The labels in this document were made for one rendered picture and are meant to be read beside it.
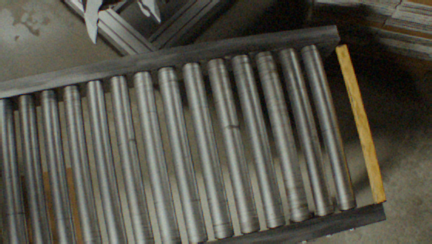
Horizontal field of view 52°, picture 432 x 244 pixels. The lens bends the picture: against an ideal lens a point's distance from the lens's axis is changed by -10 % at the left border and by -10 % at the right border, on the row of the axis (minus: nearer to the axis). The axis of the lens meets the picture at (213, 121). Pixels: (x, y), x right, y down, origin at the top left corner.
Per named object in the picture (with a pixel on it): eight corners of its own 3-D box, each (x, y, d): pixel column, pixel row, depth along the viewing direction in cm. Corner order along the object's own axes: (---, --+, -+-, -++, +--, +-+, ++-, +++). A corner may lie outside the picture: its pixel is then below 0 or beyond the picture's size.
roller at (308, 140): (292, 49, 130) (296, 42, 126) (332, 218, 119) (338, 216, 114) (275, 52, 130) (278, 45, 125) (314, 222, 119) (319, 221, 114)
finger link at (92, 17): (97, 54, 80) (106, 9, 83) (96, 39, 75) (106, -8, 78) (80, 52, 80) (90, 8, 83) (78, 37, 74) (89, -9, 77)
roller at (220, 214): (200, 63, 128) (200, 56, 123) (234, 240, 117) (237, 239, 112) (180, 66, 127) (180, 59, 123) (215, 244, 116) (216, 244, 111)
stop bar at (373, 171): (345, 46, 126) (347, 43, 124) (385, 201, 116) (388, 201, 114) (334, 48, 126) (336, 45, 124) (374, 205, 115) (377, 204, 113)
